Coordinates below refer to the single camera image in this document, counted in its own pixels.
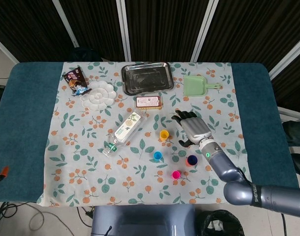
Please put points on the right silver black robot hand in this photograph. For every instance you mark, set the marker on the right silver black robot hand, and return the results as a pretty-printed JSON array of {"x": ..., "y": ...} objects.
[{"x": 195, "y": 129}]

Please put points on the dark blue plastic cup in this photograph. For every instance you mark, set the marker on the dark blue plastic cup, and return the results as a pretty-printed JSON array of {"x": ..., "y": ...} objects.
[{"x": 192, "y": 159}]

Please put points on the yellow plastic cup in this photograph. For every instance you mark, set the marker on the yellow plastic cup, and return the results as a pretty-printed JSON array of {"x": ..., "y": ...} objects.
[{"x": 164, "y": 134}]

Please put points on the light blue plastic cup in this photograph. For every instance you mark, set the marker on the light blue plastic cup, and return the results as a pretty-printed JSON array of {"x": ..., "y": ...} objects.
[{"x": 157, "y": 156}]

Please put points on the pink plastic cup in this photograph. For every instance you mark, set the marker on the pink plastic cup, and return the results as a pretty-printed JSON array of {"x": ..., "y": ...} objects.
[{"x": 175, "y": 174}]

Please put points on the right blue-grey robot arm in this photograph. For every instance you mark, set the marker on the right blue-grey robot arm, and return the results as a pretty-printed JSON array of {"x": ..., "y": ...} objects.
[{"x": 221, "y": 164}]

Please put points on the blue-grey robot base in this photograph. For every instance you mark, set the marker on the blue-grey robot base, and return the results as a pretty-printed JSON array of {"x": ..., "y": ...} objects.
[{"x": 140, "y": 221}]

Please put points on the orange plastic cup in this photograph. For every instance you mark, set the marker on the orange plastic cup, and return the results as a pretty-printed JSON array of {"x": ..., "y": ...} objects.
[{"x": 188, "y": 163}]

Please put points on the green plastic dustpan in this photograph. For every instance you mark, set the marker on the green plastic dustpan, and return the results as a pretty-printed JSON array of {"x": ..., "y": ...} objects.
[{"x": 194, "y": 86}]

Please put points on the flat red yellow box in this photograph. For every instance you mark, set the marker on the flat red yellow box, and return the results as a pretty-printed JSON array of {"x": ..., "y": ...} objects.
[{"x": 148, "y": 102}]

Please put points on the clear plastic water bottle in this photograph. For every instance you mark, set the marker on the clear plastic water bottle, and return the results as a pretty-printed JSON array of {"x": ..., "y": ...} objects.
[{"x": 128, "y": 127}]

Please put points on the stainless steel tray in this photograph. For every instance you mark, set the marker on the stainless steel tray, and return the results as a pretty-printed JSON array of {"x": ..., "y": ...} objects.
[{"x": 147, "y": 78}]

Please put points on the black trash bag bin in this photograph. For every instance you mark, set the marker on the black trash bag bin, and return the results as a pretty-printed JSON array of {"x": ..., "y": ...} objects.
[{"x": 223, "y": 223}]

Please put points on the white flower paint palette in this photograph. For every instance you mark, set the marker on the white flower paint palette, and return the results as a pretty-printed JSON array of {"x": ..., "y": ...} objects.
[{"x": 99, "y": 96}]

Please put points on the dark white-framed partition screen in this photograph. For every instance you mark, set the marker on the dark white-framed partition screen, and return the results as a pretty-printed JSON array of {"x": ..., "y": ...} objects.
[{"x": 164, "y": 29}]

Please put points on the floral printed tablecloth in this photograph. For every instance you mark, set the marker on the floral printed tablecloth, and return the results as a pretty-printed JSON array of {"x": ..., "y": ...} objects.
[{"x": 78, "y": 172}]

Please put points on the brown snack wrapper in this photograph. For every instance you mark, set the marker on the brown snack wrapper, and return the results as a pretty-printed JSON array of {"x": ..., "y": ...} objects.
[{"x": 75, "y": 78}]

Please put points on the dark chair behind table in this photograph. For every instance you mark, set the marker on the dark chair behind table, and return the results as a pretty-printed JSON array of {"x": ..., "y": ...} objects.
[{"x": 86, "y": 55}]

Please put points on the teal velvet table cover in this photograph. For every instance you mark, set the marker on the teal velvet table cover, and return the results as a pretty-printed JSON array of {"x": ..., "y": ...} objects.
[{"x": 22, "y": 123}]

